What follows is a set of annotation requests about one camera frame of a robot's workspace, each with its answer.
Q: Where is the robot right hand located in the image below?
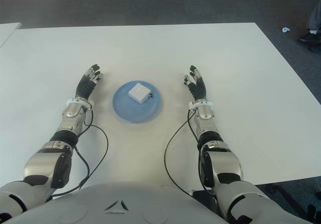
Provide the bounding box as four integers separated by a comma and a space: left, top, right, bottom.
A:
182, 65, 208, 101

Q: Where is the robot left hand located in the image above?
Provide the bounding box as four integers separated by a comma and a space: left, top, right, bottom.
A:
75, 63, 104, 101

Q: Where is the white cube charger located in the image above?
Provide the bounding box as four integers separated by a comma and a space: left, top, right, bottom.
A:
128, 83, 154, 104

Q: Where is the blue round plate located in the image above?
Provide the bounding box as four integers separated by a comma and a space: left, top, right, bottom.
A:
112, 80, 164, 123

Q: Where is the white side table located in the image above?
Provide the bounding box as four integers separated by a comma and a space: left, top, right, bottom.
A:
0, 22, 21, 48

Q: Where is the black shoe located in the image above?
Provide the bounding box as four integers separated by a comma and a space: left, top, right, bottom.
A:
298, 32, 321, 43

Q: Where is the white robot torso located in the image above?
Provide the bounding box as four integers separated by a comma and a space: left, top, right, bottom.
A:
10, 181, 299, 224

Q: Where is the grey trousered person leg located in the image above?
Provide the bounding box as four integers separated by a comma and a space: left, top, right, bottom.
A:
307, 7, 321, 33

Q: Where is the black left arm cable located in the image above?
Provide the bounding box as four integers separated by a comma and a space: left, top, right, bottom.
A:
51, 108, 109, 197

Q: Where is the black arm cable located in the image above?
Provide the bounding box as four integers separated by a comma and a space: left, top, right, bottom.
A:
164, 109, 201, 192
51, 108, 109, 197

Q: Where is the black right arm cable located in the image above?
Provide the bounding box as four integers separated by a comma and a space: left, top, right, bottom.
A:
164, 109, 201, 192

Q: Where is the black table leg frame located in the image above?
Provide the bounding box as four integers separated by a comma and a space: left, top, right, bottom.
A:
265, 182, 321, 219

